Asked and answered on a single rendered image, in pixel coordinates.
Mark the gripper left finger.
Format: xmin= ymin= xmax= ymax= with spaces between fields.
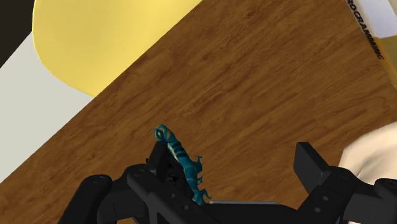
xmin=57 ymin=141 xmax=218 ymax=224

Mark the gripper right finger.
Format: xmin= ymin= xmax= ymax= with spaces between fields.
xmin=289 ymin=141 xmax=397 ymax=224

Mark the teal lizard figure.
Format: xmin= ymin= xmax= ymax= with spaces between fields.
xmin=153 ymin=124 xmax=212 ymax=206

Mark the cream rounded object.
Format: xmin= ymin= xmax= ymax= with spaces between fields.
xmin=338 ymin=120 xmax=397 ymax=187

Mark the yellow round rug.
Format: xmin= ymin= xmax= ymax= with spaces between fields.
xmin=32 ymin=0 xmax=204 ymax=97

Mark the white and yellow book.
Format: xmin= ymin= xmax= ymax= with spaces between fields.
xmin=345 ymin=0 xmax=397 ymax=81

